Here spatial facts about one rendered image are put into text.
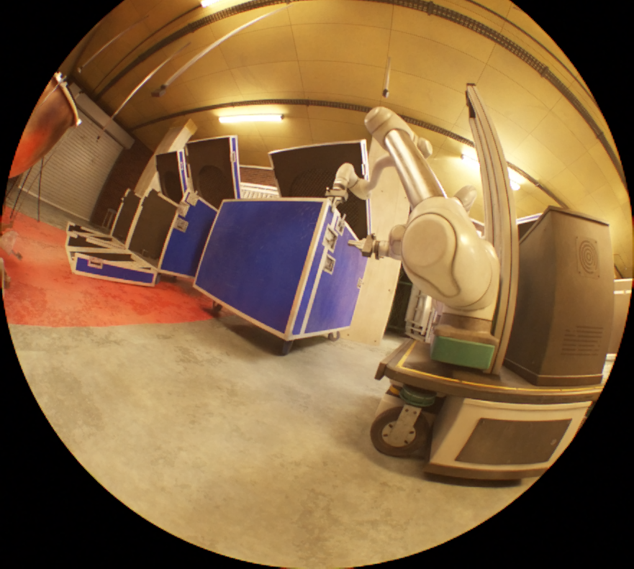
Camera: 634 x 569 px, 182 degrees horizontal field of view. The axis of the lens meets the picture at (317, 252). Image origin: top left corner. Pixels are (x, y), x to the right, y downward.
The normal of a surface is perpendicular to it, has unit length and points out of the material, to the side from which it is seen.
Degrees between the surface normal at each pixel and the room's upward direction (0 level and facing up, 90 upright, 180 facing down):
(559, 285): 90
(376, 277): 90
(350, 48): 180
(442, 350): 90
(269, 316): 90
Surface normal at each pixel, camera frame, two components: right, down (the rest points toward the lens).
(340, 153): -0.47, 0.57
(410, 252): -0.79, -0.27
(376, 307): -0.10, -0.22
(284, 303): -0.43, -0.29
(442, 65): -0.27, 0.94
